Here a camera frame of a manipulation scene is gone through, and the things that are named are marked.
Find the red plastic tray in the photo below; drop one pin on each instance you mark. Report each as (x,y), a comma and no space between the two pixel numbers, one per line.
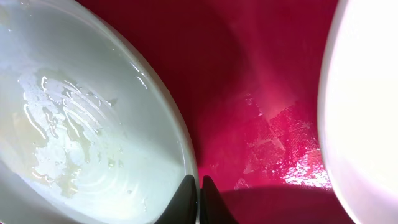
(244,75)

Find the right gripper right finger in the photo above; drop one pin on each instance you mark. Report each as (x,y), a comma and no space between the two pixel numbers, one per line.
(213,209)

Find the white plate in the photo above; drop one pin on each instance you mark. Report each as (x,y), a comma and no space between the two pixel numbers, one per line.
(357,109)

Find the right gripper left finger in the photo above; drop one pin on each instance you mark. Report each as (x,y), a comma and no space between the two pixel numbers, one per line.
(182,209)

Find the pale green plate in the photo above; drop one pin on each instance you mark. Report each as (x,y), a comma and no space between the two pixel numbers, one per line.
(89,133)

